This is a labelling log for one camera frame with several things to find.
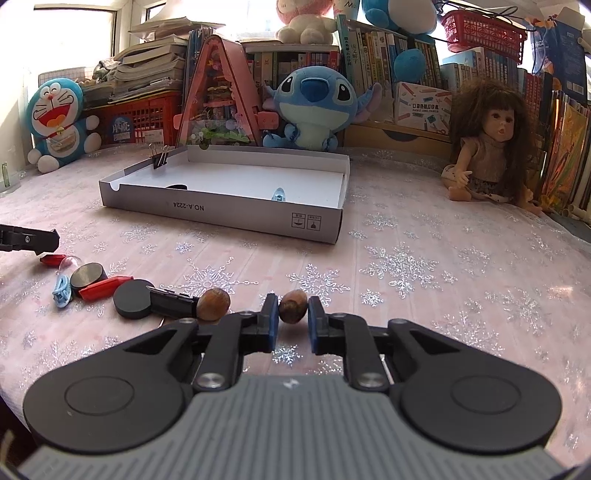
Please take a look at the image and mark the clear plastic dome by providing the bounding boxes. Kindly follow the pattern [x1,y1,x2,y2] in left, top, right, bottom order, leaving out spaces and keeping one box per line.
[58,256,84,278]

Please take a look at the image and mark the small black binder clip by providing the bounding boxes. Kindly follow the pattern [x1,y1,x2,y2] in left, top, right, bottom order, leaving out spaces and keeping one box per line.
[148,143,171,171]

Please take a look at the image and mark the red plastic crate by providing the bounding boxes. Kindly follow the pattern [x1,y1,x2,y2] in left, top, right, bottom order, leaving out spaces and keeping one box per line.
[82,90,184,149]

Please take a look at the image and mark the blue robot cat plush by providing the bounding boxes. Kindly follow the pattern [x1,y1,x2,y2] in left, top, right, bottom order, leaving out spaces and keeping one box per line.
[25,78,102,174]

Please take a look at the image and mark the blue alien plush toy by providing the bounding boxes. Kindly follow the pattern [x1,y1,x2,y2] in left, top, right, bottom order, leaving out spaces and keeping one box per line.
[262,68,383,152]

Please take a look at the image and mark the pink and white plush toy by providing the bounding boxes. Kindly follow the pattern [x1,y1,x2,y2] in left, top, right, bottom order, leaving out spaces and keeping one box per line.
[276,0,336,46]

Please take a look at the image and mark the pink house shaped case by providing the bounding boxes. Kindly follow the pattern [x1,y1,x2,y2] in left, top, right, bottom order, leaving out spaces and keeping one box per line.
[172,34,278,149]

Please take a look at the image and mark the large black disc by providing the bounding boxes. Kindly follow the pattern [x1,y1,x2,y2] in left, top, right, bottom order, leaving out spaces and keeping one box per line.
[113,280,156,319]

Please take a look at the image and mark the white label printer box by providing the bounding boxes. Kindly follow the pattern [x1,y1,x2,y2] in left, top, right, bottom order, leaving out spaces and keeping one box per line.
[393,82,454,136]

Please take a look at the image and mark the red plastic basket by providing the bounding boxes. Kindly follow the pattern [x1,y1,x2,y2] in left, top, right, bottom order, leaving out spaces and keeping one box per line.
[440,8,528,66]

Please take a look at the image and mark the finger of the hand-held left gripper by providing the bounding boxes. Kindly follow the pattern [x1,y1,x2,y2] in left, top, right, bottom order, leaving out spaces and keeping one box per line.
[0,223,61,257]

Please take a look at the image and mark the blue and white plush toy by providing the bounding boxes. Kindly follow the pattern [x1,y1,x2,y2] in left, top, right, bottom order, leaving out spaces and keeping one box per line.
[361,0,437,36]

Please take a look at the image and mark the wooden drawer unit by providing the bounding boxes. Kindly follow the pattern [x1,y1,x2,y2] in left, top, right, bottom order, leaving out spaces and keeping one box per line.
[344,120,456,160]

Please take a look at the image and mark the blue plush ball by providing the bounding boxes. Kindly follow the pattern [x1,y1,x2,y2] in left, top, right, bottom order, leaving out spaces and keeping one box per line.
[393,48,427,84]

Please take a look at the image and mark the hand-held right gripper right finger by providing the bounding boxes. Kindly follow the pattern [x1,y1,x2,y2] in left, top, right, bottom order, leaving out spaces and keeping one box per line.
[308,296,468,393]

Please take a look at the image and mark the light brown walnut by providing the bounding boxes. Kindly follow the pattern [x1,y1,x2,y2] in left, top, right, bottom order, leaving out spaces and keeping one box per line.
[197,288,231,321]

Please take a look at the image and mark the dark brown walnut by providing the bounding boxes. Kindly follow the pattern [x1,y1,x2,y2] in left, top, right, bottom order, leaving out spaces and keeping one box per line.
[279,290,309,325]

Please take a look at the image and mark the brown haired doll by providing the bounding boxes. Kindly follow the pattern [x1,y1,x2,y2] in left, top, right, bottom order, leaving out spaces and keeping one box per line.
[440,79,549,217]

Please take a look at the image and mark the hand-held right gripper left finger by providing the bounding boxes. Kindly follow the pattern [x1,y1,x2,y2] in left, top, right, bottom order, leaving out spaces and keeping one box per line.
[121,294,280,393]

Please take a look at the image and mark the metal faced black disc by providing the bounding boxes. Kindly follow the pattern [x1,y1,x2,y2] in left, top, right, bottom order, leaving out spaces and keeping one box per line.
[70,263,108,291]

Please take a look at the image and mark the long red plastic piece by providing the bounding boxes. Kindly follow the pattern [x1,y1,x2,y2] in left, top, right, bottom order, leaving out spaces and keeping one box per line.
[78,275,134,302]

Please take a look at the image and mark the dark blue carton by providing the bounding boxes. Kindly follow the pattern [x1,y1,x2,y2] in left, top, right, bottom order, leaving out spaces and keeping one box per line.
[528,17,590,94]

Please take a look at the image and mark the row of upright books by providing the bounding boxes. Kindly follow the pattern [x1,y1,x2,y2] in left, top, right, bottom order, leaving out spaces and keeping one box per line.
[244,13,591,217]

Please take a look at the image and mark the stack of books and papers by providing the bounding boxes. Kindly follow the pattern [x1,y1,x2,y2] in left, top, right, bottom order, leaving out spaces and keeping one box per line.
[92,16,190,100]

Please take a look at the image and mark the shallow grey cardboard box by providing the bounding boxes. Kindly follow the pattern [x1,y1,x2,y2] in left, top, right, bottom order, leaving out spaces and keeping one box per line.
[98,145,352,245]

